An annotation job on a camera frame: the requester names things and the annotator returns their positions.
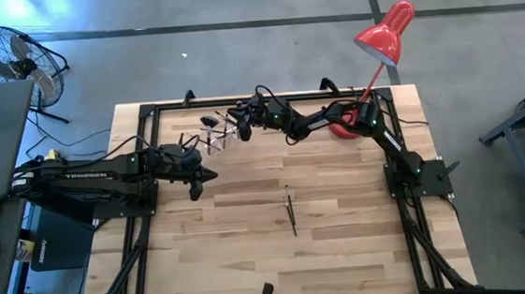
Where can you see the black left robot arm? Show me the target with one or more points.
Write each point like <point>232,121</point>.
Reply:
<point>91,177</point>

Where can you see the black computer case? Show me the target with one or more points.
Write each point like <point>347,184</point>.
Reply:
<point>63,242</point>

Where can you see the clear acrylic organizer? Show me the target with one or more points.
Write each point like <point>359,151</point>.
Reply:
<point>218,146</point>

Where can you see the yellow and black box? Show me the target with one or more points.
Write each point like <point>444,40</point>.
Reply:
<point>25,250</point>

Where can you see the red desk lamp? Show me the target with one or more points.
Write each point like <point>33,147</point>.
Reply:
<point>383,39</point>

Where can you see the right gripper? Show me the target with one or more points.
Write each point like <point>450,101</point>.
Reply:
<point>271,115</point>

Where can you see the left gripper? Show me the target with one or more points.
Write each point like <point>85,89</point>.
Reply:
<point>175,165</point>

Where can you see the long black makeup brush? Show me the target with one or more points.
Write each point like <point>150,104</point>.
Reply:
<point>291,212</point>

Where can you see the fan-shaped makeup brush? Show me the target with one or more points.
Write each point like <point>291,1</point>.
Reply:
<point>209,121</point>

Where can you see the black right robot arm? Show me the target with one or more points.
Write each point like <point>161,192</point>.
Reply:
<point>393,143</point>

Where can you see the black aluminium table frame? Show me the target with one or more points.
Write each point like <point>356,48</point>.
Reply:
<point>184,105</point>

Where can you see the yellow power plug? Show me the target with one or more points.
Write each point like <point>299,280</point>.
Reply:
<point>51,155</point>

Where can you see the black floor fan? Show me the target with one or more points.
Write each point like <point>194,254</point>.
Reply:
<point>17,67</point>

